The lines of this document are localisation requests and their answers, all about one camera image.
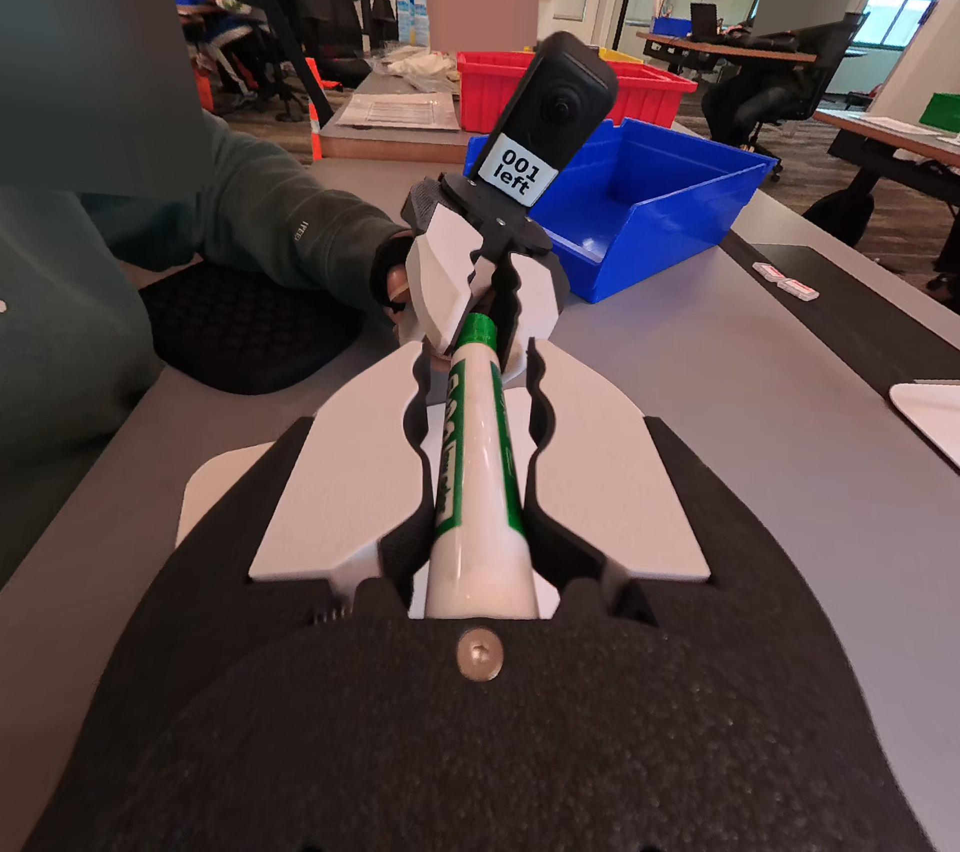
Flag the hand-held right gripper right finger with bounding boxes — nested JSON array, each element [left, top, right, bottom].
[[521, 336, 712, 607]]

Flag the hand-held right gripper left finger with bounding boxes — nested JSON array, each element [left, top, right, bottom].
[[247, 340, 438, 607]]

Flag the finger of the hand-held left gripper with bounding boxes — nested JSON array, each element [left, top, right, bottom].
[[493, 256, 570, 385], [405, 209, 487, 353]]

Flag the green dry erase marker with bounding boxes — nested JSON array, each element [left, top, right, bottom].
[[423, 340, 543, 619]]

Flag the white whiteboard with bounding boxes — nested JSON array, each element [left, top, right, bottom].
[[174, 372, 561, 619]]

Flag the person's left forearm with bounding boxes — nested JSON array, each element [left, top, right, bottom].
[[78, 109, 410, 314]]

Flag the person's left hand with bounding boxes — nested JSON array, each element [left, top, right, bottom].
[[372, 233, 414, 328]]

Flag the red plastic bin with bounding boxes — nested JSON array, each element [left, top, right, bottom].
[[456, 51, 699, 135]]

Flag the clear plastic bags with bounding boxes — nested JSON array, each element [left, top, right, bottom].
[[381, 48, 460, 94]]

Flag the white paper sheet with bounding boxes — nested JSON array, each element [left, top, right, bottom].
[[335, 92, 461, 132]]

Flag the blue white boxes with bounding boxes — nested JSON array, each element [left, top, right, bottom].
[[395, 0, 431, 47]]

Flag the orange traffic cone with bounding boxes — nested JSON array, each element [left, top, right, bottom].
[[303, 57, 336, 163]]

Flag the black office chair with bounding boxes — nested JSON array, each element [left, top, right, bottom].
[[285, 0, 374, 84], [750, 13, 871, 184]]

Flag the black bag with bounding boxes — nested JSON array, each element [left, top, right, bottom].
[[801, 187, 877, 248]]

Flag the person's green sweatshirt torso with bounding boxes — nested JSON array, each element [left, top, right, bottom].
[[0, 188, 165, 590]]

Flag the green plastic bin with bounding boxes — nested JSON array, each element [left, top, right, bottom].
[[918, 92, 960, 135]]

